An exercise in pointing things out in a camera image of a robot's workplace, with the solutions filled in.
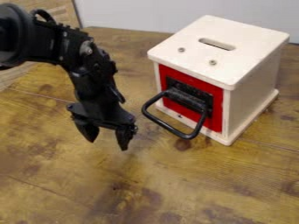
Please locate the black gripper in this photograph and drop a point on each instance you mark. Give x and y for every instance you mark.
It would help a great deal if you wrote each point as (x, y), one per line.
(97, 110)

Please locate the black metal drawer handle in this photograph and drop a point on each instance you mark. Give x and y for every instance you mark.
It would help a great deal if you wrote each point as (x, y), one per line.
(193, 99)

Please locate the red drawer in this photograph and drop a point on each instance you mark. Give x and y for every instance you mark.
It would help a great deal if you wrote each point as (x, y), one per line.
(172, 78)

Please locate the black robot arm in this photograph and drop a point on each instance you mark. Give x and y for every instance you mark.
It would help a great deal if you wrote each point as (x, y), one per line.
(32, 37)

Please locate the white wooden drawer box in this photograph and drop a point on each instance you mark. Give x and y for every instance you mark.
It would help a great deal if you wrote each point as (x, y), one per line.
(232, 55)

